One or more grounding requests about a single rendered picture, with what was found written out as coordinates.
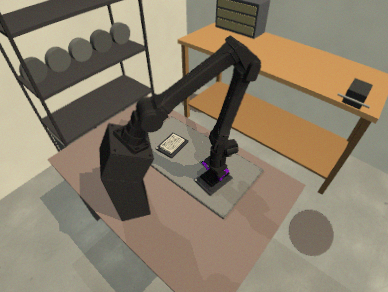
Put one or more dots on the beige perforated base plate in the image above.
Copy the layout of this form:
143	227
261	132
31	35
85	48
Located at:
187	165

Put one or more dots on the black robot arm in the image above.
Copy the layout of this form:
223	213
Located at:
151	119

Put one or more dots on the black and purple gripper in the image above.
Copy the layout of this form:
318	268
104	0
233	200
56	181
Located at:
214	166

